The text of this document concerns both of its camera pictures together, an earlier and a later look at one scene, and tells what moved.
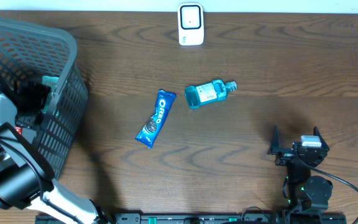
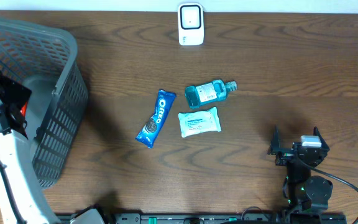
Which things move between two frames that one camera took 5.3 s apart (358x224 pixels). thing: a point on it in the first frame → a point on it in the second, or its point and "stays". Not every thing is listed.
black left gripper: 37,96 → 9,91
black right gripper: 286,154 stays
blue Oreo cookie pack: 152,125 stays
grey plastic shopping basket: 11,50 stays
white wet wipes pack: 52,81 → 196,122
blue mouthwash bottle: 214,91 stays
